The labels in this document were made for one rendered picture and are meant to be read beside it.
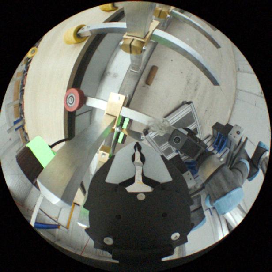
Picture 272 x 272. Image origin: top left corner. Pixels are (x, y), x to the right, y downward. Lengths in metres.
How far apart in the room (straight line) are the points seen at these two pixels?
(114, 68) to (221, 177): 0.64
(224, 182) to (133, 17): 0.32
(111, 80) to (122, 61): 0.15
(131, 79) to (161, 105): 0.83
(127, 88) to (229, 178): 0.49
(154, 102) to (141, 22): 1.07
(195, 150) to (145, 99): 0.99
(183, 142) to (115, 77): 0.49
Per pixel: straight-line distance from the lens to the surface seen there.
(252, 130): 2.76
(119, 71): 0.54
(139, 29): 0.19
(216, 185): 0.21
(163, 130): 0.28
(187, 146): 0.23
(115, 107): 0.26
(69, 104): 0.31
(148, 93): 1.14
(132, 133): 0.16
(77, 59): 0.34
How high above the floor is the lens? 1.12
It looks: 62 degrees down
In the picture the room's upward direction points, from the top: 179 degrees clockwise
